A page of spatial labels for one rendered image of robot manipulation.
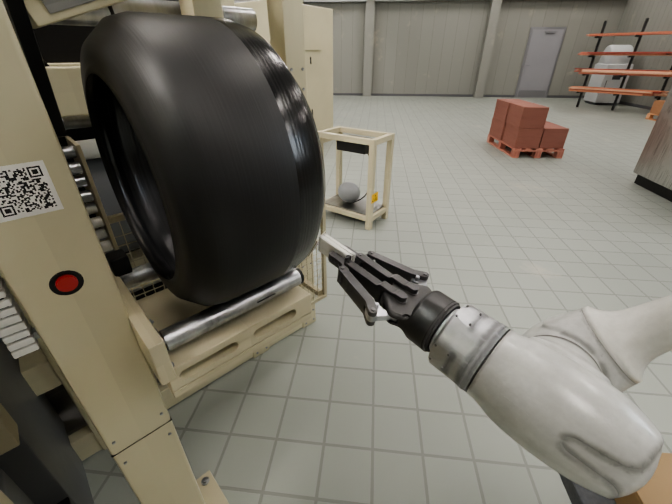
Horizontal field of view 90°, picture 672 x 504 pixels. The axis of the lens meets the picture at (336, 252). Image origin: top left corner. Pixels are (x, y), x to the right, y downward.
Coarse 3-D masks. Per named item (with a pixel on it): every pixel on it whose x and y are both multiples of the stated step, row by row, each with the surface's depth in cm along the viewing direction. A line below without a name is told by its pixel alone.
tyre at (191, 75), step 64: (128, 64) 47; (192, 64) 48; (256, 64) 54; (128, 128) 83; (192, 128) 46; (256, 128) 51; (128, 192) 85; (192, 192) 48; (256, 192) 52; (320, 192) 62; (192, 256) 54; (256, 256) 58
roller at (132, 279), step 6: (144, 264) 87; (132, 270) 84; (138, 270) 85; (144, 270) 85; (150, 270) 86; (126, 276) 83; (132, 276) 84; (138, 276) 84; (144, 276) 85; (150, 276) 86; (156, 276) 87; (126, 282) 83; (132, 282) 84; (138, 282) 85; (144, 282) 86
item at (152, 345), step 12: (120, 276) 80; (120, 288) 73; (132, 300) 70; (132, 312) 66; (132, 324) 64; (144, 324) 64; (144, 336) 61; (156, 336) 61; (144, 348) 62; (156, 348) 59; (156, 360) 60; (168, 360) 62; (156, 372) 62; (168, 372) 63
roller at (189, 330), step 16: (256, 288) 78; (272, 288) 79; (288, 288) 82; (224, 304) 73; (240, 304) 74; (256, 304) 77; (192, 320) 69; (208, 320) 70; (224, 320) 72; (176, 336) 66; (192, 336) 68
